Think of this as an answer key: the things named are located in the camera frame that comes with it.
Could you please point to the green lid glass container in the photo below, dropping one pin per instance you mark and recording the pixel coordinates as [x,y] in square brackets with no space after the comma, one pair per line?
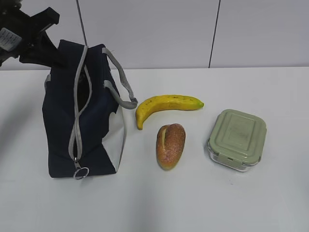
[237,140]

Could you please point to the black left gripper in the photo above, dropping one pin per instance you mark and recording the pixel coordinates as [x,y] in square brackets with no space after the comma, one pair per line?
[24,37]

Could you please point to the navy blue lunch bag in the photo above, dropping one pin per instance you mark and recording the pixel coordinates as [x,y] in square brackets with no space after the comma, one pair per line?
[83,112]

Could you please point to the brown bread roll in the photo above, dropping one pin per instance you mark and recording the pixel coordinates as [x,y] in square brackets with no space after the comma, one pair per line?
[170,143]

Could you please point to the yellow banana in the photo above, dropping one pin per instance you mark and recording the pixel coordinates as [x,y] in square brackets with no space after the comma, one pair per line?
[163,103]

